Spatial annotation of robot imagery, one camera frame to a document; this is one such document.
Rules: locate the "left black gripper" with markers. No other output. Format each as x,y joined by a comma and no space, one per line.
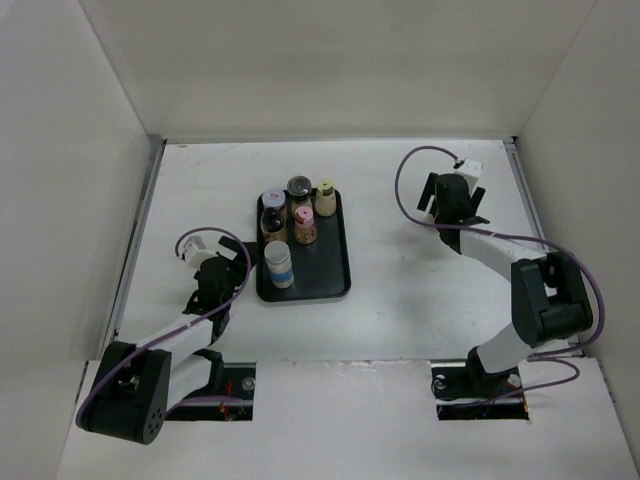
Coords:
239,264

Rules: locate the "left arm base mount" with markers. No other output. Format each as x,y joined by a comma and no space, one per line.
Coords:
206,388

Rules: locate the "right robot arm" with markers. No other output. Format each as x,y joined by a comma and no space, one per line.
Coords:
548,297

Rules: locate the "black-cap spice bottle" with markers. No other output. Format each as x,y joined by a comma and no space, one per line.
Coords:
273,226

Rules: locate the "red-label white-lid jar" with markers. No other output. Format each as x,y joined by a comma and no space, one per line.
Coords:
274,198

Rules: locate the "right metal side rail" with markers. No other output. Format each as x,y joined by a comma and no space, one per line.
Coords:
512,153

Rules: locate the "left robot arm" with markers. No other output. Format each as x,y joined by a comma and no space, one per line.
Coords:
128,398

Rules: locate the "silver-lid blue-label jar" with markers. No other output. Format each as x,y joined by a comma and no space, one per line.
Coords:
278,259

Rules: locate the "black rectangular tray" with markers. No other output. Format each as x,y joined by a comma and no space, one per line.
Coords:
321,269

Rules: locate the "metal side rail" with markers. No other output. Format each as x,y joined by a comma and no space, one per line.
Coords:
157,144
512,153

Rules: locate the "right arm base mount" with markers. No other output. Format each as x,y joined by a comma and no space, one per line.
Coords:
465,392

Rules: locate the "pink-cap spice bottle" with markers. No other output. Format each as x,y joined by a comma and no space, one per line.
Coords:
305,229

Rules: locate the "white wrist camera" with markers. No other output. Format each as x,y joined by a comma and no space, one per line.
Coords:
194,252
470,170

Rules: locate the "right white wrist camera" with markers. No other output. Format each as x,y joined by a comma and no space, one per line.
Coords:
470,170

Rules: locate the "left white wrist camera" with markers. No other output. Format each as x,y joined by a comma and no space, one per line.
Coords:
194,252

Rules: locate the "yellow-cap spice bottle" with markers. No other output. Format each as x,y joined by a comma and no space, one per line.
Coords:
325,200

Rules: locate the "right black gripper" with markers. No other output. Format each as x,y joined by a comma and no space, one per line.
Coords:
429,191

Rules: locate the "left metal side rail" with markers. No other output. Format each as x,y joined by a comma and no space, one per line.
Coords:
157,144

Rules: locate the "clear-lid pepper grinder bottle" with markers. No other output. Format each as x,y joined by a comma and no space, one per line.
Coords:
299,189

